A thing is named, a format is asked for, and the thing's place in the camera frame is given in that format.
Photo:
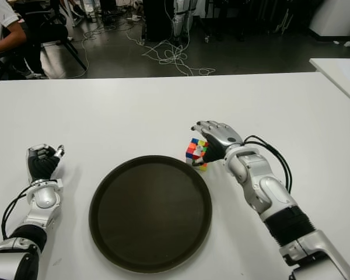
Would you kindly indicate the person in white shirt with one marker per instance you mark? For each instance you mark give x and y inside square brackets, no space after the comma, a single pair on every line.
[0,17]

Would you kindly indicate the black wheeled cart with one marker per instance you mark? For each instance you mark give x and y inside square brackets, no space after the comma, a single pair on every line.
[233,17]

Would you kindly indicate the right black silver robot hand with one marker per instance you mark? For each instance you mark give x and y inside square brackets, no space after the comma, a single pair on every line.
[221,137]

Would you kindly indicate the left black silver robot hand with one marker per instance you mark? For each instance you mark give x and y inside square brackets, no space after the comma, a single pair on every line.
[42,164]

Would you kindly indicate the silver folded stand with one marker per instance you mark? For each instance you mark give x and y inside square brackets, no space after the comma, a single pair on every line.
[283,20]

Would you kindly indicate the black cabinet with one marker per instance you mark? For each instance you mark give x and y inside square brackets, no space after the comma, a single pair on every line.
[157,19]

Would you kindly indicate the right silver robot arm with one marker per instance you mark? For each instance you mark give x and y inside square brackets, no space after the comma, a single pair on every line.
[268,186]

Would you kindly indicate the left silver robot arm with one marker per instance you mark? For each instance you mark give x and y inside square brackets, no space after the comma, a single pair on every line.
[45,198]

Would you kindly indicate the silver humanoid robot legs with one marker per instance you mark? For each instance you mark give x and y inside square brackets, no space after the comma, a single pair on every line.
[181,23]

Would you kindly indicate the white pillar base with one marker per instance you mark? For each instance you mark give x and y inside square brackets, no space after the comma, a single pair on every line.
[332,14]

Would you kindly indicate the multicoloured Rubik's cube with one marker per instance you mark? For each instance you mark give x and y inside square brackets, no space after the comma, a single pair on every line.
[192,150]

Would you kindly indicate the white side table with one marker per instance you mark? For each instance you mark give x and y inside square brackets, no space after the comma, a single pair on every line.
[335,76]

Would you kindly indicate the dark brown round plate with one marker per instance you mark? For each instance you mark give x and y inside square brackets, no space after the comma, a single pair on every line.
[150,216]

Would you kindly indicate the white power strip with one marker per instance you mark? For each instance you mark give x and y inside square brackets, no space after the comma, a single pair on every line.
[134,19]

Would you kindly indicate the person in black clothes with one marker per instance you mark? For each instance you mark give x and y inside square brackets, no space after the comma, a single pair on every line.
[32,46]

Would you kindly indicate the black chair with angled legs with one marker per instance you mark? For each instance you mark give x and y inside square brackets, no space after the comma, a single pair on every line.
[56,30]

